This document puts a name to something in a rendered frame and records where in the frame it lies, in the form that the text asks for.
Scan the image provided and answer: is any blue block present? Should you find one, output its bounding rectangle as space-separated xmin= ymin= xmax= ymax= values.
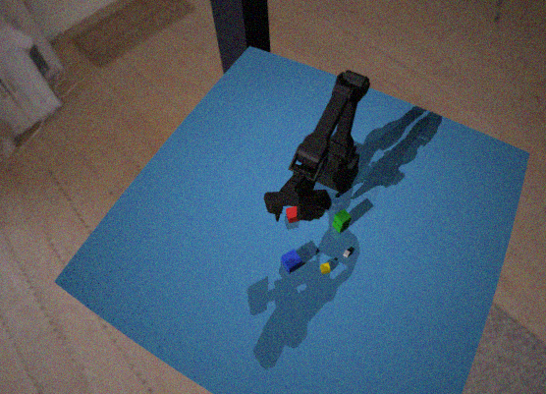
xmin=281 ymin=250 xmax=302 ymax=273

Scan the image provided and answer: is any red block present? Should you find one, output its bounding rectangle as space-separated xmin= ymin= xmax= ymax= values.
xmin=286 ymin=206 xmax=300 ymax=223

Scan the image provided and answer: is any yellow block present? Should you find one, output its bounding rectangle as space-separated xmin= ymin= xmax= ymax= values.
xmin=320 ymin=262 xmax=330 ymax=274

